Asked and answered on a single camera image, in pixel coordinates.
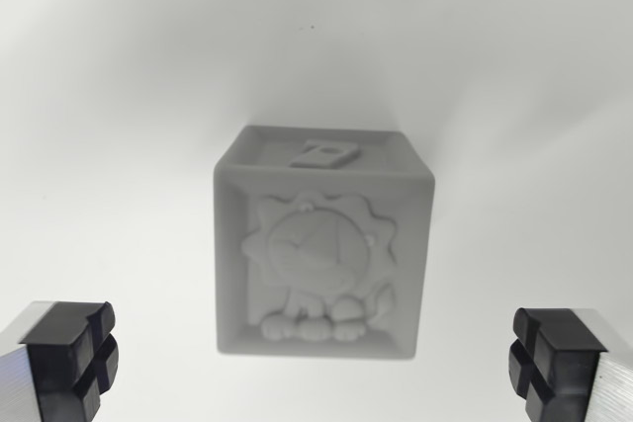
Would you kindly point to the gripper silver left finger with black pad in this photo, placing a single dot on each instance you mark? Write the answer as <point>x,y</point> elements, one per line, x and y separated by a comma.
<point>54,358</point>

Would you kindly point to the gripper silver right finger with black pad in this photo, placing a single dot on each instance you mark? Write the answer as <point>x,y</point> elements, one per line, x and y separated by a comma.
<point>564,358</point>

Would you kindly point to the grey lion relief cube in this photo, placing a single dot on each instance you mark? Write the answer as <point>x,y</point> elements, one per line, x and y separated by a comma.
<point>321,254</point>

